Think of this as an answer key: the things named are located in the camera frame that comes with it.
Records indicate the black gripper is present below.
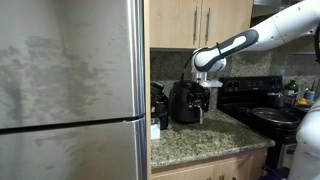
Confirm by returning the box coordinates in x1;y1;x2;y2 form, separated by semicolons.
186;91;210;124

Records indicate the wooden lower cabinet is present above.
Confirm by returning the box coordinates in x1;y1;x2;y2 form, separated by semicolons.
151;148;267;180

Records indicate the black electric stove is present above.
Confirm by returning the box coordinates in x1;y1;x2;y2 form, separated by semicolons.
217;76;309;168

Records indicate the stainless steel refrigerator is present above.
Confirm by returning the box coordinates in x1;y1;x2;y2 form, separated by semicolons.
0;0;147;180

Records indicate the wooden upper cabinet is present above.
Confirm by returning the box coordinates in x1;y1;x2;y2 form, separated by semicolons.
149;0;253;49

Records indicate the black frying pan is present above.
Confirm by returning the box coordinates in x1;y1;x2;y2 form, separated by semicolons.
251;108;300;126

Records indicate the wooden cabinet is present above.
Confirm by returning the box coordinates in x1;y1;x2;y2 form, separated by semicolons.
151;148;267;180
149;0;253;49

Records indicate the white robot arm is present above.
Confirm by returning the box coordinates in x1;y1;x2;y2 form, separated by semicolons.
192;0;320;180

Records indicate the green jar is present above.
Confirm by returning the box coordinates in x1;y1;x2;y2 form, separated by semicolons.
284;80;299;95

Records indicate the black air fryer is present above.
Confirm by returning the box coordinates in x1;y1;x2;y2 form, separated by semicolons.
169;81;210;124

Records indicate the black coffee maker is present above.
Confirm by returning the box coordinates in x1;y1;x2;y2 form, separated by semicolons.
151;82;168;130

